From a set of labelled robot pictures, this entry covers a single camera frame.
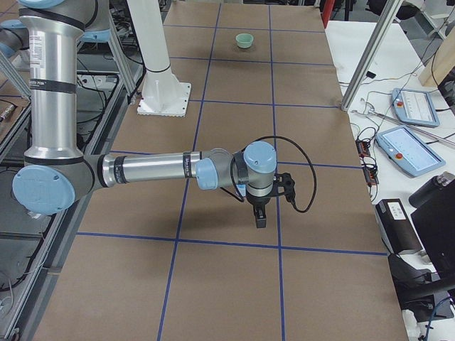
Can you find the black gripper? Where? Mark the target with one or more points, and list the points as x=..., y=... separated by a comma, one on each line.
x=259, y=202

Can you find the mint green bowl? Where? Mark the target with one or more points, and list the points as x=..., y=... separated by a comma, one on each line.
x=244, y=40

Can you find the orange black circuit board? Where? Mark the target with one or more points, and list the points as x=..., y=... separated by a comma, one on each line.
x=368, y=162

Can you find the black device white label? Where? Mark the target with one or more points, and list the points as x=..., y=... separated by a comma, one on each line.
x=396, y=228

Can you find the near teach pendant tablet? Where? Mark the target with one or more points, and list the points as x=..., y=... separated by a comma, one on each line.
x=408, y=151

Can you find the teach pendant tablet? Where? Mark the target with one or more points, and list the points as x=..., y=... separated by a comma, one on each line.
x=414, y=107
x=408, y=151

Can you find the black monitor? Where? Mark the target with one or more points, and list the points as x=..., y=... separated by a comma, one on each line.
x=433, y=220

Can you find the small black square pad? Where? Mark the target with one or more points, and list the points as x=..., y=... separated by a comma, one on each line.
x=370, y=75

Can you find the far teach pendant tablet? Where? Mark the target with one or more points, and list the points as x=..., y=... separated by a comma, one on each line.
x=414, y=107

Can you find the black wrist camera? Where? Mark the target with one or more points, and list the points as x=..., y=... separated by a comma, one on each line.
x=285, y=186

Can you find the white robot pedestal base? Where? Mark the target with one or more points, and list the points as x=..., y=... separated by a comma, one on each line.
x=162, y=93

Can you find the aluminium frame post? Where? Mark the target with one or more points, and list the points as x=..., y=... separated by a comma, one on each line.
x=381, y=28

